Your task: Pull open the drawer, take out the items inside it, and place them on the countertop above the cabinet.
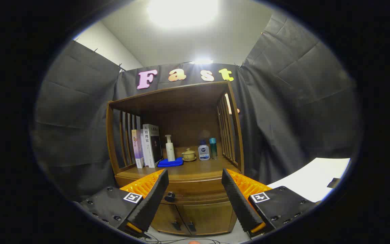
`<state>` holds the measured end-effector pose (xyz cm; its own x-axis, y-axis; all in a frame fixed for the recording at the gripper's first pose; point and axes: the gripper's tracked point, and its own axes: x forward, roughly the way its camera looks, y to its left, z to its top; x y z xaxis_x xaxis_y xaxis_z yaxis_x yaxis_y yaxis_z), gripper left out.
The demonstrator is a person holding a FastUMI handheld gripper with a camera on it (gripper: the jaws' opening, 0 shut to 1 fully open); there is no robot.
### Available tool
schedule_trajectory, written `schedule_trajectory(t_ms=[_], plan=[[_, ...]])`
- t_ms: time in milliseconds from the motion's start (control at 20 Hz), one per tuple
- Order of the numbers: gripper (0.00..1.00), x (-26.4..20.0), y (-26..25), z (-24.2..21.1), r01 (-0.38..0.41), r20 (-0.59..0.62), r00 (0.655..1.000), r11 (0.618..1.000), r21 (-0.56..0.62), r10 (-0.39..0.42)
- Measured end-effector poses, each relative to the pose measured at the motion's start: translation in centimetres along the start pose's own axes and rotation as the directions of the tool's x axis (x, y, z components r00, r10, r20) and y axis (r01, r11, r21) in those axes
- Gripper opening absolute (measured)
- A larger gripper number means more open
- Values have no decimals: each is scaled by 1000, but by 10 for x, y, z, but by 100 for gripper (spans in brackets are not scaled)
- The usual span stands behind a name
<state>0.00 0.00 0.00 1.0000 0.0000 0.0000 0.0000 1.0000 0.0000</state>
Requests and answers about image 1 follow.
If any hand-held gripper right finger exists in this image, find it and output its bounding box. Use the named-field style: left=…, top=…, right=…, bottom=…
left=221, top=168, right=317, bottom=238

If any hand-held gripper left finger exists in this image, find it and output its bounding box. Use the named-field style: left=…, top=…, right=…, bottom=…
left=80, top=169, right=169, bottom=238

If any wooden drawer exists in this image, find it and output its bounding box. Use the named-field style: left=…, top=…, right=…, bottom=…
left=116, top=176, right=231, bottom=205

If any wooden cabinet door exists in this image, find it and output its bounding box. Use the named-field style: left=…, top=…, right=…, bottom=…
left=151, top=203, right=182, bottom=235
left=177, top=202, right=237, bottom=237

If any wooden countertop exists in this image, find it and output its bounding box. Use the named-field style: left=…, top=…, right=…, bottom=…
left=115, top=146, right=242, bottom=182

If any wooden cabinet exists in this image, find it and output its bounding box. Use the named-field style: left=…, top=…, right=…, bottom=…
left=105, top=80, right=245, bottom=237

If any blue folded cloth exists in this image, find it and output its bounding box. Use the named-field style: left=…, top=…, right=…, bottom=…
left=157, top=157, right=184, bottom=168

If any white pump bottle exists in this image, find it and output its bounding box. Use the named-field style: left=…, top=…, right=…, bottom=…
left=165, top=135, right=176, bottom=162

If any pink and purple book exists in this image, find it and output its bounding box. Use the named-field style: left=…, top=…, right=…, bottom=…
left=131, top=129, right=145, bottom=169

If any white and black book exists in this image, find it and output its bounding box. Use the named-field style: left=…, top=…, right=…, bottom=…
left=142, top=124, right=164, bottom=168

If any thin white book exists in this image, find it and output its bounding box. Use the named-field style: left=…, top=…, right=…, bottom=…
left=139, top=129, right=150, bottom=167

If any yellow lidded teacup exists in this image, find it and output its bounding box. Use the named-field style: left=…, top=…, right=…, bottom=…
left=181, top=148, right=197, bottom=162

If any teal slim bottle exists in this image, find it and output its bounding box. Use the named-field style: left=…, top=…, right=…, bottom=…
left=209, top=137, right=218, bottom=160

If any white bottle with blue cap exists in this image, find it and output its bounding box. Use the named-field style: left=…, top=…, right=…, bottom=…
left=198, top=140, right=210, bottom=161

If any white plastic box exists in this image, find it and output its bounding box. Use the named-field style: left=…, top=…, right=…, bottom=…
left=268, top=157, right=351, bottom=203

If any black backdrop cloth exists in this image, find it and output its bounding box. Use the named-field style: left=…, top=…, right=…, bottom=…
left=32, top=10, right=363, bottom=202

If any ceiling light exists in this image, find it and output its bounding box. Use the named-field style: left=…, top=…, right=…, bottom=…
left=147, top=0, right=220, bottom=29

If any black floor cable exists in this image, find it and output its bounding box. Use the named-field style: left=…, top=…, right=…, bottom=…
left=137, top=236, right=222, bottom=244

